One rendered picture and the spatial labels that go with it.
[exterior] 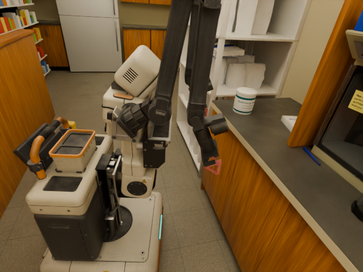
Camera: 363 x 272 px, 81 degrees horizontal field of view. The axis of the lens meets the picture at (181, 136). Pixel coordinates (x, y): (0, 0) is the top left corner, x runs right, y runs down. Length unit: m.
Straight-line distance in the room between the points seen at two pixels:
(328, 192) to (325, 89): 0.46
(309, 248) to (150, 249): 0.86
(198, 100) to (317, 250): 0.70
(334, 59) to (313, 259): 0.81
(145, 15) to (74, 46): 1.81
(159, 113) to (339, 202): 0.77
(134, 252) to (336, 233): 1.04
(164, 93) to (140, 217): 1.08
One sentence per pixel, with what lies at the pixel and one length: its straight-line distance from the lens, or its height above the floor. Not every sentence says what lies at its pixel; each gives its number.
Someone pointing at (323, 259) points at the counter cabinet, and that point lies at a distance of 1.02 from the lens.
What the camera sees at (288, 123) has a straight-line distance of 1.45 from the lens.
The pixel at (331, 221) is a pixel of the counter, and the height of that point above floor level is 0.94.
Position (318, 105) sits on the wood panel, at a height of 1.18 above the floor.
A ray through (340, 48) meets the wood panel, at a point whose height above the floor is 1.44.
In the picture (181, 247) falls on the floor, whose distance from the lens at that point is 1.80.
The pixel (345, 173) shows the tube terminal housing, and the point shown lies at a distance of 1.20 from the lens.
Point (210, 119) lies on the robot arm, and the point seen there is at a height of 1.21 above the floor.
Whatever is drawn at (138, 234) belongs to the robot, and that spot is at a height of 0.28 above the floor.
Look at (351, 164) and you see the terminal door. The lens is 1.16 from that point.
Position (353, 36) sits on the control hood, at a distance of 1.05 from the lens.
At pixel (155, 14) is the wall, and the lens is 6.01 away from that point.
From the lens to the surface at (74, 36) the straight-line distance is 5.41.
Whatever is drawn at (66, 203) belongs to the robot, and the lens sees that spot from 1.09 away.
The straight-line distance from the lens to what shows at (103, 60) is 5.44.
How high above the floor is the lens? 1.56
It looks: 33 degrees down
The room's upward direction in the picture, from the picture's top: 5 degrees clockwise
